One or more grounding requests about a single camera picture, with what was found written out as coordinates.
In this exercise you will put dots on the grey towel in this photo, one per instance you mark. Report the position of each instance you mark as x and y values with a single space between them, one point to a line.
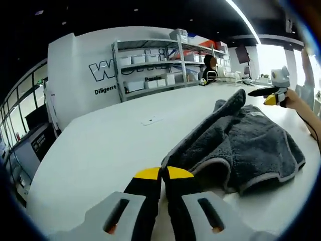
250 140

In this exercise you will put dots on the person's right hand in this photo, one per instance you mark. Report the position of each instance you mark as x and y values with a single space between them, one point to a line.
293 100

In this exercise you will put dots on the yellow white device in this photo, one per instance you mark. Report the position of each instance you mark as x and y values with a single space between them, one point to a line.
203 81

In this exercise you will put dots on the ceiling light strip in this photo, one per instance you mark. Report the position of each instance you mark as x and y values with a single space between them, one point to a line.
240 17

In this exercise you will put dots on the white paper sheet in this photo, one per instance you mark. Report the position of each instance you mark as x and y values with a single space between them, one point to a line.
151 121

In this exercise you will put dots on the grey metal shelf rack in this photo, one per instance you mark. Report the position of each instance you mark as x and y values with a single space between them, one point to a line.
145 64

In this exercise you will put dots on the grey cabinet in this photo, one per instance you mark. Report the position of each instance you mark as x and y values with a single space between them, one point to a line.
32 150

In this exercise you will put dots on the set of white storage boxes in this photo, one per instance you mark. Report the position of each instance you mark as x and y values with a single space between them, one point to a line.
138 59

